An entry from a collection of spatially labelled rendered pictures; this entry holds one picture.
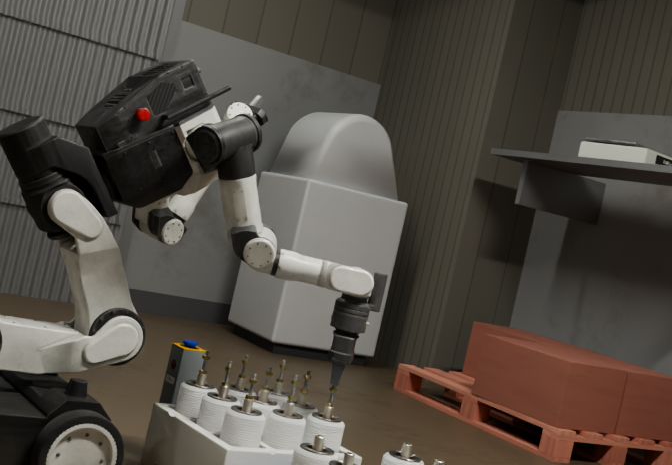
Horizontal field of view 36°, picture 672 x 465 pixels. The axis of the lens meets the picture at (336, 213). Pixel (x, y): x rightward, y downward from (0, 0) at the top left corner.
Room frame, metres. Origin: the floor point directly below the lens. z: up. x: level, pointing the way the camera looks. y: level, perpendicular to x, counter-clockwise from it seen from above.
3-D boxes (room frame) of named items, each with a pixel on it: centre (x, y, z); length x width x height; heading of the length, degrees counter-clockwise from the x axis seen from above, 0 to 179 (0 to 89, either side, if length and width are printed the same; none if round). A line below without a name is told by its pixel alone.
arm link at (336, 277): (2.56, -0.06, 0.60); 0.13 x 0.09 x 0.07; 96
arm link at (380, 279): (2.58, -0.10, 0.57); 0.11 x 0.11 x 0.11; 6
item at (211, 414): (2.53, 0.17, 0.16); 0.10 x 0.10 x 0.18
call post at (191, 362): (2.79, 0.30, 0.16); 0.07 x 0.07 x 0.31; 36
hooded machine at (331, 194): (5.64, 0.04, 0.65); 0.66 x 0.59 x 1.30; 124
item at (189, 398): (2.63, 0.24, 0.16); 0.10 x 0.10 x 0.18
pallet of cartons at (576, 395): (4.71, -1.05, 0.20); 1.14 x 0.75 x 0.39; 34
